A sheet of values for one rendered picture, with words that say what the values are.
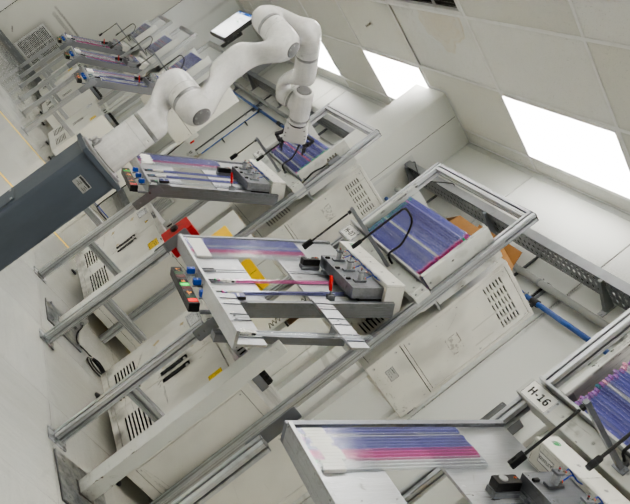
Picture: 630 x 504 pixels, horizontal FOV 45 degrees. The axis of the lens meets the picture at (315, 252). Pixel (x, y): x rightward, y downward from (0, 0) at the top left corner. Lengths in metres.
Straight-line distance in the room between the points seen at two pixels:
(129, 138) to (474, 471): 1.52
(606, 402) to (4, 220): 1.93
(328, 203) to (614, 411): 2.48
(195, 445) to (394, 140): 3.95
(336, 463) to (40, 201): 1.33
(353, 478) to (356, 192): 2.67
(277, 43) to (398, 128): 3.78
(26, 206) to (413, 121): 4.27
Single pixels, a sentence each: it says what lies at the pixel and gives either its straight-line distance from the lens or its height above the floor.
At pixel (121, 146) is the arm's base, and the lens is 2.66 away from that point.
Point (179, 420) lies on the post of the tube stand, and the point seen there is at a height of 0.40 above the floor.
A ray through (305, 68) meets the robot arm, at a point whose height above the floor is 1.50.
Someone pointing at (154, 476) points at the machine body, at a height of 0.13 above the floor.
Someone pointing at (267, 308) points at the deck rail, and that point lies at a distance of 2.77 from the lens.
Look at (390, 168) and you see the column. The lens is 6.44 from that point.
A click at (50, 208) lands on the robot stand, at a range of 2.68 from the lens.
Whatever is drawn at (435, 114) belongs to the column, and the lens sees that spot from 6.51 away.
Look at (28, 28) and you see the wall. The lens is 11.24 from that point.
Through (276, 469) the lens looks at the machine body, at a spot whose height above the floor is 0.48.
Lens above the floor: 0.91
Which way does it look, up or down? 4 degrees up
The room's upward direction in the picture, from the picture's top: 53 degrees clockwise
